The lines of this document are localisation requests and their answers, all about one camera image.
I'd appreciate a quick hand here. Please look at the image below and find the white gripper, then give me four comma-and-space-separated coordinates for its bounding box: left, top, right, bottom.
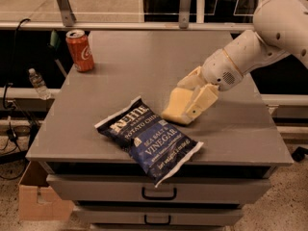
177, 48, 244, 123

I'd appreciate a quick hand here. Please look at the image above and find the yellow sponge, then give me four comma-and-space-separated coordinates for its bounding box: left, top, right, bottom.
161, 88, 193, 125

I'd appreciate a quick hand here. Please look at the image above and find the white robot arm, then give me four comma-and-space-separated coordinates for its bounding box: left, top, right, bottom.
177, 0, 308, 124

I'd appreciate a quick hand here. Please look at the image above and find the blue kettle chip bag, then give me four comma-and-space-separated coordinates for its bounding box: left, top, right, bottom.
94, 97, 203, 187

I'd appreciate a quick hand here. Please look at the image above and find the orange soda can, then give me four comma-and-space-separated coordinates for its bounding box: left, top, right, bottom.
65, 29, 94, 72

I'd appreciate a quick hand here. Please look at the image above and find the grey drawer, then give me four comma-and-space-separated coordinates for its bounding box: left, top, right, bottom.
73, 206, 243, 226
47, 174, 270, 204

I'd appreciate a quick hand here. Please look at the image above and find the clear plastic water bottle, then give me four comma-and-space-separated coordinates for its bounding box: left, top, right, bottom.
28, 68, 51, 100

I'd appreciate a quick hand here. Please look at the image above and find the top grey drawer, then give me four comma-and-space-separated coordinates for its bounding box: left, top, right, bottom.
47, 174, 270, 204

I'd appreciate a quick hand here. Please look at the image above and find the cardboard box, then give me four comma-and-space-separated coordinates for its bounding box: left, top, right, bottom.
18, 162, 74, 221

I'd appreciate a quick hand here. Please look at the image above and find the middle metal bracket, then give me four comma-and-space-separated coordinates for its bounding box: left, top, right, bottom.
178, 0, 192, 29

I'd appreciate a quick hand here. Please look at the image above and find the metal bracket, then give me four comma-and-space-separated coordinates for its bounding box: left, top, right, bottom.
178, 0, 192, 29
57, 0, 76, 27

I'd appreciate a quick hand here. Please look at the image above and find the left metal bracket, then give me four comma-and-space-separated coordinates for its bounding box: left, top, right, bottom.
57, 0, 76, 27

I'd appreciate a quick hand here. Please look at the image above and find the green handled tool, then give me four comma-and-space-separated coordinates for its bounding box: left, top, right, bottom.
47, 30, 67, 77

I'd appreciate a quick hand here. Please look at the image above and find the black cable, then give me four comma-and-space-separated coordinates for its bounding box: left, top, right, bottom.
1, 17, 32, 111

